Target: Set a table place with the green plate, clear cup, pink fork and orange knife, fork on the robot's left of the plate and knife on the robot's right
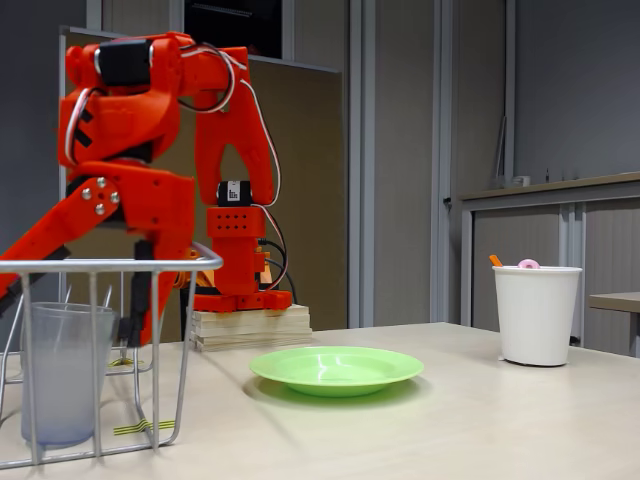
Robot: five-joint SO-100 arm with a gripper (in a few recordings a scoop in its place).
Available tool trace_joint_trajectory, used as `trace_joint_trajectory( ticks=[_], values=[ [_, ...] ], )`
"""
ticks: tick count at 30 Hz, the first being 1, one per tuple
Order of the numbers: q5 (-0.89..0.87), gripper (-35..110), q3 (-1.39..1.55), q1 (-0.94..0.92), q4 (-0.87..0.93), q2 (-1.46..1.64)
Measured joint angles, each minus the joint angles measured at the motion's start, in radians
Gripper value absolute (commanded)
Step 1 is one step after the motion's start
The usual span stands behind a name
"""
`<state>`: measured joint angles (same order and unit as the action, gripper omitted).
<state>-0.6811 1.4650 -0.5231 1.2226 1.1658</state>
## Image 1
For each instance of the small white object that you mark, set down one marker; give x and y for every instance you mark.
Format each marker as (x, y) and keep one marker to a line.
(521, 181)

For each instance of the translucent grey plastic cup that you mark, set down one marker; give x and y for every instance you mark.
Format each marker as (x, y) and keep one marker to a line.
(65, 375)

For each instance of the orange plastic knife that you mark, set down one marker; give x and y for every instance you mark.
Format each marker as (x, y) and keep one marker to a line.
(496, 261)

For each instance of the green plastic plate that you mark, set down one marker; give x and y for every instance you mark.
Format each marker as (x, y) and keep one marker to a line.
(335, 372)

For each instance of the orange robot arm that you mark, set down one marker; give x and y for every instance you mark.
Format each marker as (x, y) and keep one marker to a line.
(235, 125)

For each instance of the grey side table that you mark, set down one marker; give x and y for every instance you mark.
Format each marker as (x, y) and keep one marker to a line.
(620, 301)

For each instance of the grey cabinet wooden top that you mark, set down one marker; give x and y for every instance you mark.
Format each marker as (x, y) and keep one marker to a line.
(610, 235)

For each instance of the grey door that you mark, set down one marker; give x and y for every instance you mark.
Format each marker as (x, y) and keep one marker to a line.
(400, 150)

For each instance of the brown partition board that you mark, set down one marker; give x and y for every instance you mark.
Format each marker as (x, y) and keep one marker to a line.
(310, 150)

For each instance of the stacked wooden base boards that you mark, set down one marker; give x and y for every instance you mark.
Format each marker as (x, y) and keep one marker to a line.
(250, 327)

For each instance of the pink plastic fork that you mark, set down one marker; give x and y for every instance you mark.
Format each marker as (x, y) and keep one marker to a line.
(528, 264)

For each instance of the white paper cup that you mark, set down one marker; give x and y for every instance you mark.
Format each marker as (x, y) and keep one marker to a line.
(535, 315)

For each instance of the light orange clamp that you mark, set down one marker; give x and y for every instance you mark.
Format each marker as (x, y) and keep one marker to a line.
(205, 280)

